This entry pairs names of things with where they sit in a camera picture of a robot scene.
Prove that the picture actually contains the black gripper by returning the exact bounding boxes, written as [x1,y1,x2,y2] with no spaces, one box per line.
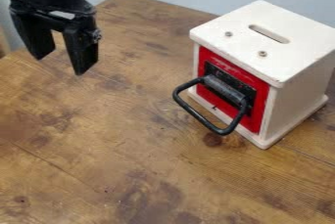
[10,0,100,75]

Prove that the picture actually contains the red drawer front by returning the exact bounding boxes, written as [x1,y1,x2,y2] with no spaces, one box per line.
[196,46,270,133]

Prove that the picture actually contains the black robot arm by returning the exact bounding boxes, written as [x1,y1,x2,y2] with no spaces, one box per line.
[10,0,101,75]

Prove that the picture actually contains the white wooden drawer box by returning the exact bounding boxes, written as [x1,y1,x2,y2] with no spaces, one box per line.
[191,0,335,150]

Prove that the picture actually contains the black metal drawer handle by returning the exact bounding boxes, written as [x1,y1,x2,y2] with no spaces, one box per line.
[172,74,251,136]

